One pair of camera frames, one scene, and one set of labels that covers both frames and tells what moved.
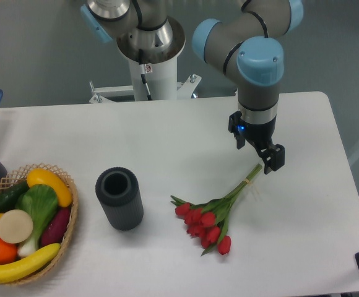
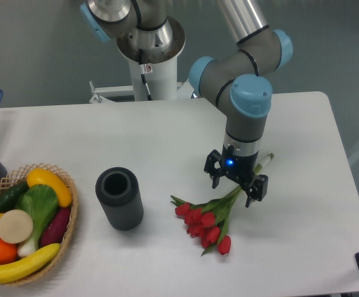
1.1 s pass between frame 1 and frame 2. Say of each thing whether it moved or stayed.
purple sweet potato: stayed
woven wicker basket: stayed
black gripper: moved
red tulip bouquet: stayed
